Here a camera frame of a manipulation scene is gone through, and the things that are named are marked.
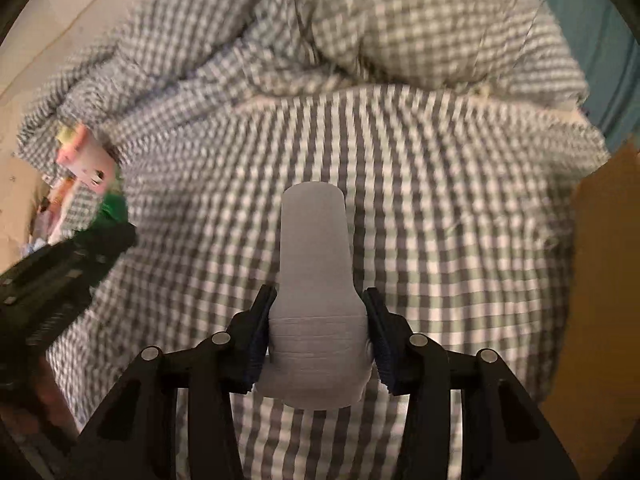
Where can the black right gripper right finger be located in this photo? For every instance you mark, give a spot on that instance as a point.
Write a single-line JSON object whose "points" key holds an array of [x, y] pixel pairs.
{"points": [[504, 433]]}

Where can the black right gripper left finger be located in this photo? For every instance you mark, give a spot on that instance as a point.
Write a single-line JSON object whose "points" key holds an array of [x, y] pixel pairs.
{"points": [[133, 432]]}

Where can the green snack packet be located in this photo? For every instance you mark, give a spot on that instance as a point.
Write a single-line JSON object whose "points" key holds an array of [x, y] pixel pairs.
{"points": [[113, 208]]}

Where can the white cylindrical plug device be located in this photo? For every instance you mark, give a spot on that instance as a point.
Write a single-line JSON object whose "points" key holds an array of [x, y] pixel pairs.
{"points": [[318, 356]]}

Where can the person's left hand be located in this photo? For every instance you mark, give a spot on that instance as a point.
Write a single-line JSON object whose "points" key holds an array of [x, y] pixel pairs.
{"points": [[43, 385]]}

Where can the cardboard box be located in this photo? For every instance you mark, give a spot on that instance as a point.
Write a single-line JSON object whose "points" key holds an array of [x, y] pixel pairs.
{"points": [[594, 402]]}

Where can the orange snack wrapper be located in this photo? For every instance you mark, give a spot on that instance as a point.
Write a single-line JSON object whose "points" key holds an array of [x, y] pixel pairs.
{"points": [[51, 207]]}

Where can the pink kids bottle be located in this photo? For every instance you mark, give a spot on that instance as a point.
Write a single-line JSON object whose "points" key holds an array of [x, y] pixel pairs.
{"points": [[80, 152]]}

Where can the checkered bed sheet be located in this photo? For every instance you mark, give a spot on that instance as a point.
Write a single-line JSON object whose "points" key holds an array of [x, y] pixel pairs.
{"points": [[458, 210]]}

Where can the crumpled checkered duvet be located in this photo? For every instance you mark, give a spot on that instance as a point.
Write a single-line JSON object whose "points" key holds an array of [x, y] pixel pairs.
{"points": [[171, 61]]}

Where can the teal curtain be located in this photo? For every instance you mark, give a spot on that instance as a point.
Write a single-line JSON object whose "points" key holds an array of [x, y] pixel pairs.
{"points": [[608, 54]]}

